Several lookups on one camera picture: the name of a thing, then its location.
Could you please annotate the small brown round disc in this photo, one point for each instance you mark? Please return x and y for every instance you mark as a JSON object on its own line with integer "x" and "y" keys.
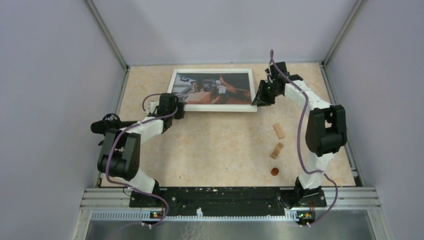
{"x": 274, "y": 171}

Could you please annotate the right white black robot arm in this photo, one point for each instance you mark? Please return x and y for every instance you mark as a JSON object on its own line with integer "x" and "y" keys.
{"x": 321, "y": 131}

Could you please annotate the black microphone on stand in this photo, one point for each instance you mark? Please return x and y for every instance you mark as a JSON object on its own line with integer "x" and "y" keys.
{"x": 113, "y": 121}

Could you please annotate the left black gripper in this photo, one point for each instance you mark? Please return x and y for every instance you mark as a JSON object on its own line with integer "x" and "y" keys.
{"x": 181, "y": 110}

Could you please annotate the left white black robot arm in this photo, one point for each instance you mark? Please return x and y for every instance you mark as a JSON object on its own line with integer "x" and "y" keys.
{"x": 119, "y": 158}

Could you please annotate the light wooden block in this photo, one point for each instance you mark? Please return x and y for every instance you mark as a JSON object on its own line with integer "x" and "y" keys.
{"x": 279, "y": 131}

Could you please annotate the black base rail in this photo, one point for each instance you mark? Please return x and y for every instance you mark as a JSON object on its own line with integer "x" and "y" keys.
{"x": 227, "y": 201}

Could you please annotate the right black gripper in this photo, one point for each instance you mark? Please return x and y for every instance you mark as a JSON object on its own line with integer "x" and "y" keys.
{"x": 260, "y": 100}

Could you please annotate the wooden picture frame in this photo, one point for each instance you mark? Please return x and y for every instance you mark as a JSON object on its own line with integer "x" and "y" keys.
{"x": 220, "y": 108}

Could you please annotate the darker wooden block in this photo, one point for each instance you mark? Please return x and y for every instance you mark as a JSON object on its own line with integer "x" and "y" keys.
{"x": 276, "y": 151}

